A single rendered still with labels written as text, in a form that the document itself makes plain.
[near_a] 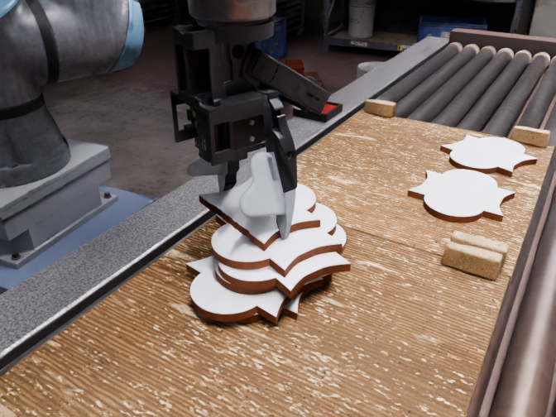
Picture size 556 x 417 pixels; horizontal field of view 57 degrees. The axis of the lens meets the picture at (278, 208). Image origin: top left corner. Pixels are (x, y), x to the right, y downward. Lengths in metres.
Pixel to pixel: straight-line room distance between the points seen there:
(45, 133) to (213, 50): 0.37
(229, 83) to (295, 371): 0.26
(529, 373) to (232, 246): 0.30
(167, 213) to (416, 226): 0.33
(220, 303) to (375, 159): 0.42
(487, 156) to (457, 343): 0.42
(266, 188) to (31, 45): 0.38
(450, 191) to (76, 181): 0.53
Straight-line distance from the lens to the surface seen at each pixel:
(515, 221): 0.71
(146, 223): 0.70
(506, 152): 0.89
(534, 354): 0.55
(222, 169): 0.57
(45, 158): 0.75
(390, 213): 0.68
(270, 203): 0.49
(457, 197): 0.72
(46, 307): 0.60
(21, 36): 0.72
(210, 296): 0.50
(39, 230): 0.76
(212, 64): 0.45
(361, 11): 5.55
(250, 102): 0.46
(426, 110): 1.12
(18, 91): 0.73
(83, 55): 0.75
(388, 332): 0.50
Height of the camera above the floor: 1.28
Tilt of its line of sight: 30 degrees down
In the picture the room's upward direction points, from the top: straight up
